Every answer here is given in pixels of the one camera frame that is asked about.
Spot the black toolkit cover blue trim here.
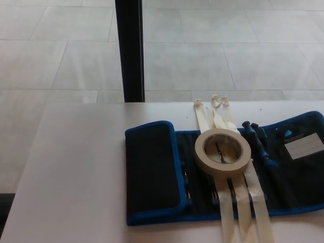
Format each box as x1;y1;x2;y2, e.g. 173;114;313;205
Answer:
124;110;324;226

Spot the beige masking tape roll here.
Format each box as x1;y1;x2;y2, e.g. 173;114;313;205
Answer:
194;128;252;176

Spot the white label card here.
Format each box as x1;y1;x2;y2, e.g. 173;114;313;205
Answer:
283;132;324;160

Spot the black furniture piece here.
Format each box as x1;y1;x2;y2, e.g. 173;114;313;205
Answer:
0;193;13;221

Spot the black vertical post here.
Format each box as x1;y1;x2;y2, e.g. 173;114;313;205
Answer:
114;0;147;103

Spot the blue black screwdriver handle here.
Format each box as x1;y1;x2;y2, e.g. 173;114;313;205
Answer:
241;120;278;168

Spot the black tool handle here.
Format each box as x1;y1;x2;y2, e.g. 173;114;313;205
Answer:
250;123;268;143

